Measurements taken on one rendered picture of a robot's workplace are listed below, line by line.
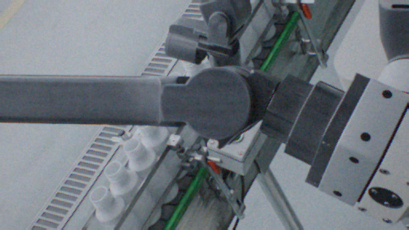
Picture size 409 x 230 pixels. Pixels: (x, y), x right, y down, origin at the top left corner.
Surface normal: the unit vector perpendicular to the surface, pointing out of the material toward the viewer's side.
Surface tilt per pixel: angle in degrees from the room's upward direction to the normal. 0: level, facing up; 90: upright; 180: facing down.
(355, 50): 0
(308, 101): 32
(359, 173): 90
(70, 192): 0
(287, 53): 90
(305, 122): 48
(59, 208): 0
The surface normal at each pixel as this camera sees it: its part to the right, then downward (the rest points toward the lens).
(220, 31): -0.39, 0.44
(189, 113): -0.23, 0.06
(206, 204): 0.80, 0.13
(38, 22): -0.39, -0.65
